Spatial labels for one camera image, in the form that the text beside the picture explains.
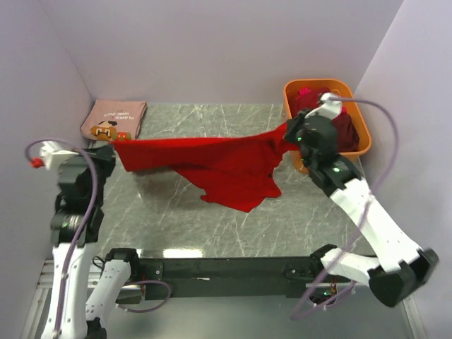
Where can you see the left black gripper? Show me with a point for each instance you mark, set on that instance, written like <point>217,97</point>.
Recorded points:
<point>105,156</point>

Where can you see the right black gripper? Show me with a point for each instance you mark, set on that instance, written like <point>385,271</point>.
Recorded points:
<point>292,125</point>

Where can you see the bright red t-shirt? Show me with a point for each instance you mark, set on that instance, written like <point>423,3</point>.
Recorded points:
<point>233,172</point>

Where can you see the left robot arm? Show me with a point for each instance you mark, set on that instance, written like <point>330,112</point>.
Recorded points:
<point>75,311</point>

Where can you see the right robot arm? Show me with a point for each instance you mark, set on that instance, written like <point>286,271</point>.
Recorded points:
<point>399,265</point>

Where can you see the dark red t-shirt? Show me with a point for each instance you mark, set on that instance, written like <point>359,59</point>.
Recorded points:
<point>348,138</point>

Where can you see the maroon t-shirt with pink collar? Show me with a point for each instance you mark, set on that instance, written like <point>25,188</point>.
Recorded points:
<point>306,99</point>

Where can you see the orange plastic basket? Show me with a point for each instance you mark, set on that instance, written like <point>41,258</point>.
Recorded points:
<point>340,89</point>

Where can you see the folded pink graphic t-shirt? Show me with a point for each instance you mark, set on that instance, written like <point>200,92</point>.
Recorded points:
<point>111,120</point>

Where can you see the black base crossbar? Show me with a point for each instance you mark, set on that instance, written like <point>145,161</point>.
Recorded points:
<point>233,277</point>

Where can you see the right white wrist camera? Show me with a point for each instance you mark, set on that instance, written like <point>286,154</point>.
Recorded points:
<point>331,107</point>

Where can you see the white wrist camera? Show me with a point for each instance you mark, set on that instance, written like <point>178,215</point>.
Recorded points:
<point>331,107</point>
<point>51,156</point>

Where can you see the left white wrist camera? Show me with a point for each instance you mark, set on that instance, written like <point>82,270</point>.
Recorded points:
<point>51,156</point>

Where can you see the aluminium rail frame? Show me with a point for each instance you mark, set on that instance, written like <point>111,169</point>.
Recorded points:
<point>140,289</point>

